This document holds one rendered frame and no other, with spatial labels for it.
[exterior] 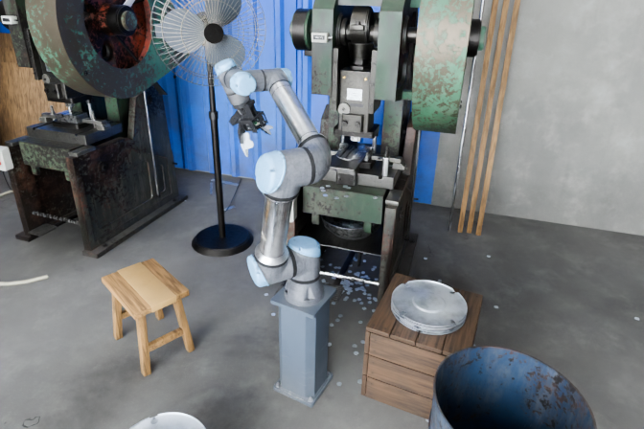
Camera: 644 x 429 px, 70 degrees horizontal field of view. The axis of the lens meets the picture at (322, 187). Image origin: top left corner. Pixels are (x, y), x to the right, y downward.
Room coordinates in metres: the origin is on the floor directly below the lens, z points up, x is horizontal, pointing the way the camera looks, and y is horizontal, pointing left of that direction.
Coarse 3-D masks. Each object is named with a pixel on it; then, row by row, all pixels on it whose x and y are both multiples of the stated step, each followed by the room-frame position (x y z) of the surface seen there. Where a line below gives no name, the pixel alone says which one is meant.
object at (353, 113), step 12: (348, 72) 2.13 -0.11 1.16; (360, 72) 2.11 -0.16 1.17; (348, 84) 2.13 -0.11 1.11; (360, 84) 2.11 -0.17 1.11; (348, 96) 2.12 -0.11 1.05; (360, 96) 2.11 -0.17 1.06; (348, 108) 2.11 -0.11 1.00; (360, 108) 2.11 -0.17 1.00; (348, 120) 2.09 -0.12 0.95; (360, 120) 2.08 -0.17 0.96; (372, 120) 2.18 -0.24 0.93; (360, 132) 2.08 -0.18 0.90
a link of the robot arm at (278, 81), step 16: (272, 80) 1.57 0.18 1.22; (288, 80) 1.60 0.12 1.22; (272, 96) 1.54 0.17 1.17; (288, 96) 1.50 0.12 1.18; (288, 112) 1.45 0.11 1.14; (304, 112) 1.46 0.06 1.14; (304, 128) 1.39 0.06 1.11; (304, 144) 1.34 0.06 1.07; (320, 144) 1.33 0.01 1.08; (320, 160) 1.27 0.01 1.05; (320, 176) 1.26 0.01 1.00
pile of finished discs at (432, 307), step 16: (400, 288) 1.57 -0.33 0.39; (416, 288) 1.57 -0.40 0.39; (432, 288) 1.58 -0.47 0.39; (448, 288) 1.58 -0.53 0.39; (400, 304) 1.47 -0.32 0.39; (416, 304) 1.46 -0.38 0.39; (432, 304) 1.47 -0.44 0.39; (448, 304) 1.48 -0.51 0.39; (464, 304) 1.48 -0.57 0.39; (400, 320) 1.42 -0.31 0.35; (416, 320) 1.38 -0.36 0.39; (432, 320) 1.38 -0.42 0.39; (448, 320) 1.38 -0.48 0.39; (464, 320) 1.41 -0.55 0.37
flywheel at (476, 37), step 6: (474, 24) 2.01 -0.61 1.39; (480, 24) 2.01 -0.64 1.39; (474, 30) 1.99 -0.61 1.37; (480, 30) 1.99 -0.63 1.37; (474, 36) 1.98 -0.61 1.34; (480, 36) 2.00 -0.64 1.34; (474, 42) 1.98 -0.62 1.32; (480, 42) 2.00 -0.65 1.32; (468, 48) 2.00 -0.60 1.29; (474, 48) 1.99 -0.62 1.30; (480, 48) 2.02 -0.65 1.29; (468, 54) 2.02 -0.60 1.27; (474, 54) 2.01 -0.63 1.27
